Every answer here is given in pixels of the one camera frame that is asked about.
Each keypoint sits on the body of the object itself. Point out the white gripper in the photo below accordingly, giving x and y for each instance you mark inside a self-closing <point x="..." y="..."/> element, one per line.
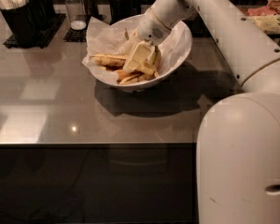
<point x="150" y="29"/>

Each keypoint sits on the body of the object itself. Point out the long spotted banana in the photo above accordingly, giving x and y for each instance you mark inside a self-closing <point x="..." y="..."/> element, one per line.
<point x="109" y="59"/>

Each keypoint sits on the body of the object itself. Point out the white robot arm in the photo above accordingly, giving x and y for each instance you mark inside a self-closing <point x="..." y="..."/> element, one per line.
<point x="238" y="143"/>

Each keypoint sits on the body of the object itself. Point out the upright banana right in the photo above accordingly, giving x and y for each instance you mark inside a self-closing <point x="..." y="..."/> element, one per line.
<point x="157" y="61"/>

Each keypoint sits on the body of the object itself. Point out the front bottom banana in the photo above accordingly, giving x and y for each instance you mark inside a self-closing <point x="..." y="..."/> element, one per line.
<point x="134" y="78"/>

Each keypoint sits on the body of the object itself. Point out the white bowl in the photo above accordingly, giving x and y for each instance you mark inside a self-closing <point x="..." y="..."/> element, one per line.
<point x="177" y="47"/>

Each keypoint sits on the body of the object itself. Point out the orange-tinted middle banana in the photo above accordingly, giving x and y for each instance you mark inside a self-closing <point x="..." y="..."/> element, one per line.
<point x="122" y="74"/>

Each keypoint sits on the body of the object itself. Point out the white paper liner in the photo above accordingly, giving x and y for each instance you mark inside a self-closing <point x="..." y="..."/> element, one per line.
<point x="105" y="39"/>

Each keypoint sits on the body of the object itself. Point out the black cup with stirrers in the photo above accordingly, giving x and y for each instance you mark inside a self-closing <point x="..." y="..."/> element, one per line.
<point x="122" y="9"/>

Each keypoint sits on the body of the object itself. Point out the black rubber mat centre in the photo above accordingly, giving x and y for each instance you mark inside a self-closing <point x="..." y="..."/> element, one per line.
<point x="79" y="35"/>

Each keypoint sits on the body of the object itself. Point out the black rubber mat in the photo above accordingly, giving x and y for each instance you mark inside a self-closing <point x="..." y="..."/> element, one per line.
<point x="79" y="35"/>
<point x="43" y="37"/>

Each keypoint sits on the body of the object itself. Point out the glass salt shaker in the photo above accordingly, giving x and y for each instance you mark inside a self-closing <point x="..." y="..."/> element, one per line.
<point x="75" y="14"/>

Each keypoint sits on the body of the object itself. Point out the black rubber mat left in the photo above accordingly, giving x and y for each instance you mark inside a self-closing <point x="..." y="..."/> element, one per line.
<point x="43" y="37"/>

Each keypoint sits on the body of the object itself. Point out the rear black cutlery cup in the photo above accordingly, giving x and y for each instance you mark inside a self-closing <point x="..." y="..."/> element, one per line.
<point x="42" y="12"/>

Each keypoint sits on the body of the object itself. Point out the black cutlery cup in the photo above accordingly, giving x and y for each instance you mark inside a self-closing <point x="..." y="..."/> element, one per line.
<point x="42" y="12"/>
<point x="18" y="17"/>

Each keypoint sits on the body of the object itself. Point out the front black cutlery cup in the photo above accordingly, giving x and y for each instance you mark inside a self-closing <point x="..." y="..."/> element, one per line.
<point x="18" y="17"/>

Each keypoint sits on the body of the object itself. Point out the black wire condiment rack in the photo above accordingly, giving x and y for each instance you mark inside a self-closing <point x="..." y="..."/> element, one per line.
<point x="266" y="18"/>

